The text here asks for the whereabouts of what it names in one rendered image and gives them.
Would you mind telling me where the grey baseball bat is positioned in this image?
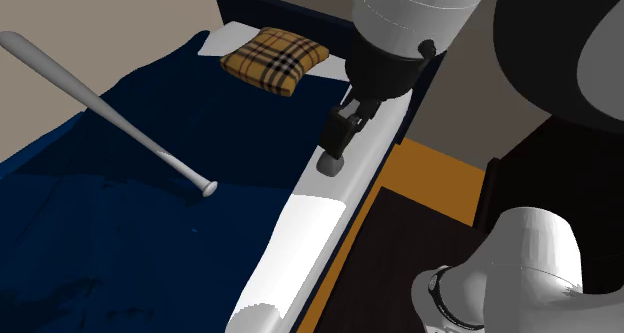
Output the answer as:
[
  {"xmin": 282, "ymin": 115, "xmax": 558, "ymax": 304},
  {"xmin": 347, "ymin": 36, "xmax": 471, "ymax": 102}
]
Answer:
[{"xmin": 0, "ymin": 30, "xmax": 219, "ymax": 199}]

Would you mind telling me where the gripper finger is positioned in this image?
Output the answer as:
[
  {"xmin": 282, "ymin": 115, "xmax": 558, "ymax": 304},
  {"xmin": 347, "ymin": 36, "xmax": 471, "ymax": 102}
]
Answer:
[
  {"xmin": 359, "ymin": 98, "xmax": 383, "ymax": 125},
  {"xmin": 318, "ymin": 100, "xmax": 366, "ymax": 161}
]

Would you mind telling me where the yellow plaid cushion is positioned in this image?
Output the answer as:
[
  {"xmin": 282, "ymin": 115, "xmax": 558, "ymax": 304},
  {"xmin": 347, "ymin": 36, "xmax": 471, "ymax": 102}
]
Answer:
[{"xmin": 219, "ymin": 26, "xmax": 331, "ymax": 98}]

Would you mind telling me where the bed with dark blue blanket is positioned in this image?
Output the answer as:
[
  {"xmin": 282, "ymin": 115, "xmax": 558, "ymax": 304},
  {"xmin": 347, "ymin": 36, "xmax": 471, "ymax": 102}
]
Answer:
[{"xmin": 0, "ymin": 0, "xmax": 448, "ymax": 333}]

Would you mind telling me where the small grey round object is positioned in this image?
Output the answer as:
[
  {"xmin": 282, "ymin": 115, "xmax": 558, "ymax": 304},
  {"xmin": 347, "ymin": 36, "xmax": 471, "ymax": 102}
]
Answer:
[{"xmin": 315, "ymin": 148, "xmax": 346, "ymax": 178}]

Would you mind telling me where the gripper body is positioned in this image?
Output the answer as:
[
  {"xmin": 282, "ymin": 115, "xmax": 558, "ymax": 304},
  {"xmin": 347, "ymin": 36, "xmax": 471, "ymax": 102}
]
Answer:
[{"xmin": 344, "ymin": 28, "xmax": 438, "ymax": 104}]

